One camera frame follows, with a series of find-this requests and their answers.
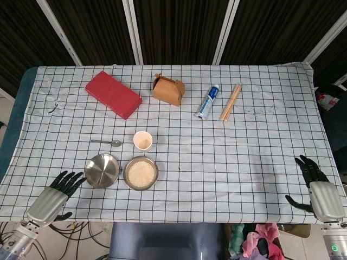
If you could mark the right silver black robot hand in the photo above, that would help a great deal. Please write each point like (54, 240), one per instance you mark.
(326, 200)

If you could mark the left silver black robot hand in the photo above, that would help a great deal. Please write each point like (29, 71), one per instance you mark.
(47, 201)

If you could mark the small metal spoon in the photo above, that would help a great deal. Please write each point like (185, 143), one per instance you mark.
(117, 143)

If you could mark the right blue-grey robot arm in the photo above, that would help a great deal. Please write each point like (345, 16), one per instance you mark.
(334, 243)

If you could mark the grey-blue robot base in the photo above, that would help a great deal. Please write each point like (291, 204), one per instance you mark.
(162, 238)

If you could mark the steel bowl of rice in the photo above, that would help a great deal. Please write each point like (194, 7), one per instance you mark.
(141, 173)

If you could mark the white paper cup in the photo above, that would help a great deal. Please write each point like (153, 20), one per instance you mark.
(142, 140)

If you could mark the beige floor box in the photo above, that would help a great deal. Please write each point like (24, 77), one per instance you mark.
(295, 231)

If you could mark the empty stainless steel plate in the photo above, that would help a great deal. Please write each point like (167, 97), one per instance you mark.
(101, 170)

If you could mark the pink cloth pile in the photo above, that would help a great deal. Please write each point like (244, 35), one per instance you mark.
(271, 230)

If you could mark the green cloth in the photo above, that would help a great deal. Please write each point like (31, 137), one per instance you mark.
(236, 238)

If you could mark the black bag with red print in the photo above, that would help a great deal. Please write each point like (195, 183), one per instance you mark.
(328, 100)

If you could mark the white black checkered tablecloth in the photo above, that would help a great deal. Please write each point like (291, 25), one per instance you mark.
(217, 162)

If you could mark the red rectangular box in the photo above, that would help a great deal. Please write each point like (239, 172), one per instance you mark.
(114, 94)

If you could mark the bundle of wooden skewers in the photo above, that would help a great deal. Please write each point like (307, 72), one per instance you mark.
(230, 104)

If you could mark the blue white toothpaste tube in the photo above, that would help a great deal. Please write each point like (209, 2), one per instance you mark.
(207, 103)

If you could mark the brown cardboard takeaway box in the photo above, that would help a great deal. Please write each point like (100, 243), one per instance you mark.
(168, 92)

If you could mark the dark partition screen white frames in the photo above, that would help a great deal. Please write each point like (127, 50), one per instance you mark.
(176, 27)

